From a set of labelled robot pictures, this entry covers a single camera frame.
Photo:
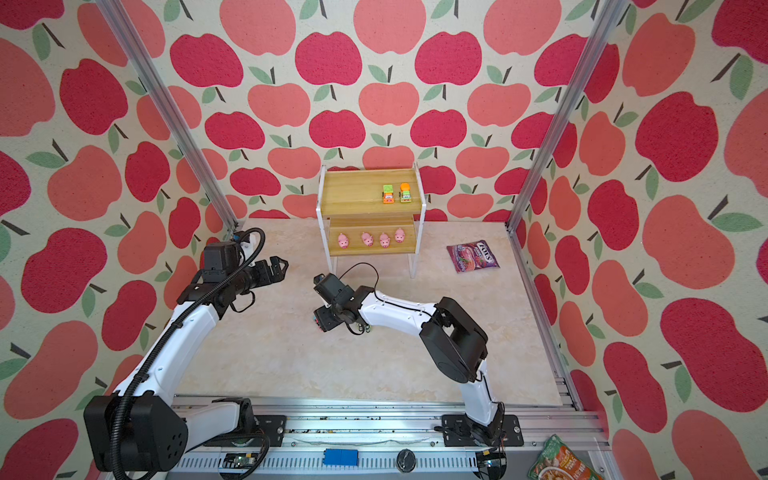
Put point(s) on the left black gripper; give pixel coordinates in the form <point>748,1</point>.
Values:
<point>278,273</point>

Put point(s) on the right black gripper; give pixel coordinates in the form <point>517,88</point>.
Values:
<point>320,320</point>

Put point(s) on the pink square toy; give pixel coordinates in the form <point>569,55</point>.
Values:
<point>367,239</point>

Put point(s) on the wooden two-tier shelf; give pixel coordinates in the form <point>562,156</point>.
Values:
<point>350,202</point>

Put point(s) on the green toy car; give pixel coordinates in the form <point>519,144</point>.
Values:
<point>388,194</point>

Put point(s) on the orange green toy truck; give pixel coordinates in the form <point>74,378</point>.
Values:
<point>405,195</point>

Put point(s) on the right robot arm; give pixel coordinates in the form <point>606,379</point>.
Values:
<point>456,344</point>

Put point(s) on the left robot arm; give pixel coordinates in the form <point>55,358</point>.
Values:
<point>134,429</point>

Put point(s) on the purple candy bag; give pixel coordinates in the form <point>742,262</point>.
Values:
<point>472,256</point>

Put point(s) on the blue tape block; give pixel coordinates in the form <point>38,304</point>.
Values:
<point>337,457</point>

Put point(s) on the round black knob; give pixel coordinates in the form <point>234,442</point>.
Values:
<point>406,461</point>

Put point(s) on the green snack packet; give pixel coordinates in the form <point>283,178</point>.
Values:
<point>557,461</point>

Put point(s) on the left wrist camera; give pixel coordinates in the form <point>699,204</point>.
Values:
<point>222,259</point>

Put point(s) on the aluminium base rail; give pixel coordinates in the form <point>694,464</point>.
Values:
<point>302,429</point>

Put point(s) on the left aluminium frame post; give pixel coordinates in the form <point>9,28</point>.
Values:
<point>130,41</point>

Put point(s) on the aluminium frame post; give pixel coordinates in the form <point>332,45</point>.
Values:
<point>574,92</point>
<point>130,41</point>

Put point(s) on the right aluminium frame post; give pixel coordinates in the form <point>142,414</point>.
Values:
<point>574,92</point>

